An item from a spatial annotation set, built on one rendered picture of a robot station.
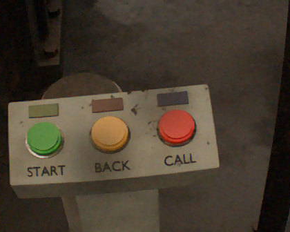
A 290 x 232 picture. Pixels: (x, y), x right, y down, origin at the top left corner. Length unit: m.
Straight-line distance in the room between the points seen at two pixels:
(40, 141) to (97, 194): 0.09
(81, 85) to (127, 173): 0.25
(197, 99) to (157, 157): 0.09
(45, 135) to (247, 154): 0.87
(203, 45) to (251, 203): 0.60
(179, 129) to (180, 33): 1.19
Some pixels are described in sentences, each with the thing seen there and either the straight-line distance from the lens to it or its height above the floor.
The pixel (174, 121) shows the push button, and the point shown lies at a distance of 0.70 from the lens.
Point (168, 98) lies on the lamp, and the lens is 0.72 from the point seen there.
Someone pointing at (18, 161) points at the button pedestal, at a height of 0.59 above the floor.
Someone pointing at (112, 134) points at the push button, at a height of 0.61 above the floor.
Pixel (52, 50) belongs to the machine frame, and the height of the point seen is 0.09.
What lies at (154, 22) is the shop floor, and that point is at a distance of 1.92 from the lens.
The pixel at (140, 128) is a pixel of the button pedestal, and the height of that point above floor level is 0.60.
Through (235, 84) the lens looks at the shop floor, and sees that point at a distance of 1.69.
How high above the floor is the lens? 1.10
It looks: 40 degrees down
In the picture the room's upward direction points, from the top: 5 degrees counter-clockwise
